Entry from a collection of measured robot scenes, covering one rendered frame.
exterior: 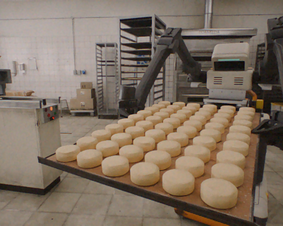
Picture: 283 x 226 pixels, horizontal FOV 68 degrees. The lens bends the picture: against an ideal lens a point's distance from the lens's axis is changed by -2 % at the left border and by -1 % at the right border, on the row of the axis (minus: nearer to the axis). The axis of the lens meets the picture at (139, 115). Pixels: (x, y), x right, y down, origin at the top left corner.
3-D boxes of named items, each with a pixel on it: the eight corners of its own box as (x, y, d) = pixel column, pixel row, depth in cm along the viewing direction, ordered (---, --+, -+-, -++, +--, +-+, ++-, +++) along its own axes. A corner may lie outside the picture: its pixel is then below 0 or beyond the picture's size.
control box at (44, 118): (40, 123, 187) (39, 107, 184) (56, 117, 210) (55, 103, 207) (44, 123, 186) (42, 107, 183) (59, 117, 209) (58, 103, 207)
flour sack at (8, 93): (-2, 97, 524) (-3, 90, 520) (8, 95, 565) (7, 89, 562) (28, 97, 526) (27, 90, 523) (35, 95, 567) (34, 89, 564)
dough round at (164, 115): (168, 121, 68) (168, 115, 68) (152, 121, 69) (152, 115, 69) (169, 117, 73) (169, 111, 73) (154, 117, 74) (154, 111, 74)
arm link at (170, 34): (182, 21, 102) (164, 21, 108) (172, 45, 101) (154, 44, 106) (202, 66, 140) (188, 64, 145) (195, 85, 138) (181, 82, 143)
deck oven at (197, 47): (174, 125, 465) (177, 28, 426) (170, 115, 583) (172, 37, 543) (247, 126, 454) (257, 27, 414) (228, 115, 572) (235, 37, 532)
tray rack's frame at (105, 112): (102, 113, 586) (99, 45, 551) (120, 113, 585) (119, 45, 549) (97, 118, 523) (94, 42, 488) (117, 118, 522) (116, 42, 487)
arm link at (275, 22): (294, 4, 81) (264, 11, 85) (299, 34, 77) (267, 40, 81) (278, 63, 120) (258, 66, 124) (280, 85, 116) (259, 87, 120)
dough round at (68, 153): (79, 150, 49) (78, 142, 48) (82, 159, 45) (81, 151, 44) (56, 154, 47) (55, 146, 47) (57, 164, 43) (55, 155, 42)
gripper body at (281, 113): (284, 152, 56) (306, 149, 58) (290, 115, 53) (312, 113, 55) (264, 143, 62) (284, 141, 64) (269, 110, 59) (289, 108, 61)
